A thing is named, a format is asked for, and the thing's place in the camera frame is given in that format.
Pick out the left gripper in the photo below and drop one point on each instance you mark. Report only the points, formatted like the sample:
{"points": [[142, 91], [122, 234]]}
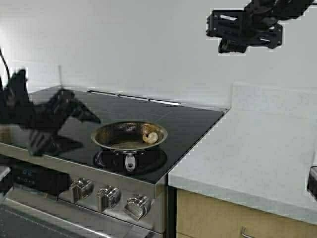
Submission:
{"points": [[43, 120]]}

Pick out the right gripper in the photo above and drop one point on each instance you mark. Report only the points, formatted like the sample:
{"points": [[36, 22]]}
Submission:
{"points": [[237, 31]]}

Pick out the steel frying pan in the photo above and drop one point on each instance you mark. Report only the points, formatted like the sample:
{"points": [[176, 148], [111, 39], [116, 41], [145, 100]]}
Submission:
{"points": [[125, 137]]}

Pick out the cooked shrimp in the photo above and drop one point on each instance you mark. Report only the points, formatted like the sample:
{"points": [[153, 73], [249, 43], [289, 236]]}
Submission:
{"points": [[150, 138]]}

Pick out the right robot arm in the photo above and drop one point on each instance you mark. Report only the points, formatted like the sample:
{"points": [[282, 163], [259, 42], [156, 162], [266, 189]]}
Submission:
{"points": [[280, 10]]}

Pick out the black object at left edge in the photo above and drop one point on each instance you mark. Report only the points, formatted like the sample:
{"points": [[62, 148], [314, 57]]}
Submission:
{"points": [[6, 180]]}

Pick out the black object at edge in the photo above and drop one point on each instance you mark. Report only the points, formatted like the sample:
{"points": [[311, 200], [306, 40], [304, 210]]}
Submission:
{"points": [[312, 182], [6, 180]]}

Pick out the left steel stove knob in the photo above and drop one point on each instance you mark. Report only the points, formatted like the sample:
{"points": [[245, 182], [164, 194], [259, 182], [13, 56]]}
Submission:
{"points": [[81, 188]]}

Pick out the steel stove knob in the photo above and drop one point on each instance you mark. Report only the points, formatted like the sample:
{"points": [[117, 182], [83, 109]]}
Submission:
{"points": [[81, 188], [107, 197], [137, 206]]}

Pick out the stainless steel stove range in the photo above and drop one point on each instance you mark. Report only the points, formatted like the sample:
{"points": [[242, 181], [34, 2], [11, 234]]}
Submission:
{"points": [[49, 177]]}

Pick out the middle steel stove knob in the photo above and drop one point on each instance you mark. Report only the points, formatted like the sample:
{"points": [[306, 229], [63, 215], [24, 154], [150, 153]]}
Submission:
{"points": [[107, 197]]}

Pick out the right steel stove knob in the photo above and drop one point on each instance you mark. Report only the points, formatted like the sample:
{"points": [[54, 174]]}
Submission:
{"points": [[137, 206]]}

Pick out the black object at right edge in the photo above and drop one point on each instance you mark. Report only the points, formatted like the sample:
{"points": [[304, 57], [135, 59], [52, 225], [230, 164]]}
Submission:
{"points": [[312, 182]]}

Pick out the wooden cabinet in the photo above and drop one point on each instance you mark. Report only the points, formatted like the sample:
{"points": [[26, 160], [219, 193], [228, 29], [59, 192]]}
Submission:
{"points": [[199, 216]]}

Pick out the oven door handle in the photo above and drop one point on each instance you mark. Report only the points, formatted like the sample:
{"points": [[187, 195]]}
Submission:
{"points": [[83, 222]]}

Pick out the metal drawer handle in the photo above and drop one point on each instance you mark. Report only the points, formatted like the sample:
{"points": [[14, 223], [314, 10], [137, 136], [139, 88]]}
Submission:
{"points": [[244, 234]]}

